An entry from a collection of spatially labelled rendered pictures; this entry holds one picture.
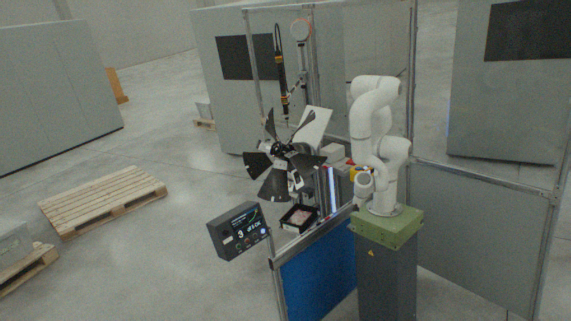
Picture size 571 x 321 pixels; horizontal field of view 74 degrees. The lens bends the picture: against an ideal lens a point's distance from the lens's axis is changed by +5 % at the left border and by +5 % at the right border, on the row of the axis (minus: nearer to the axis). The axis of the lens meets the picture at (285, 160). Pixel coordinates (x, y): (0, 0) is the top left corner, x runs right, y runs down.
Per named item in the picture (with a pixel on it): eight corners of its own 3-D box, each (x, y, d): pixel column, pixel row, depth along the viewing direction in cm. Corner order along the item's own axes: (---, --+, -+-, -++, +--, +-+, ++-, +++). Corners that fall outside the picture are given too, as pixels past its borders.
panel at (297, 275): (368, 274, 282) (365, 202, 254) (370, 276, 281) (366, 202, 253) (290, 346, 237) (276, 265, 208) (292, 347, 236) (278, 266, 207)
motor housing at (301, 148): (285, 171, 274) (273, 165, 265) (296, 142, 275) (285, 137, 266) (306, 179, 258) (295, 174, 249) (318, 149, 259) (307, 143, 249)
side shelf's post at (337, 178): (342, 244, 337) (336, 164, 301) (346, 246, 334) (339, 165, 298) (339, 246, 334) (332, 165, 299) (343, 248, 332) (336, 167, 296)
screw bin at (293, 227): (297, 211, 249) (296, 202, 246) (318, 216, 240) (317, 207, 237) (280, 229, 233) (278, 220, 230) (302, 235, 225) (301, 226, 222)
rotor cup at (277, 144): (277, 161, 260) (265, 155, 251) (285, 142, 261) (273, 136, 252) (290, 166, 250) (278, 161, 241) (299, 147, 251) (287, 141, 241)
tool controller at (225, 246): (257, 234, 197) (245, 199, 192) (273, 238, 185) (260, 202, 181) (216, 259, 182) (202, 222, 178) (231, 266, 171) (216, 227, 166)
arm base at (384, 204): (407, 205, 204) (409, 174, 197) (395, 221, 190) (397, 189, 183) (374, 197, 214) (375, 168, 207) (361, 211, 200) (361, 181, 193)
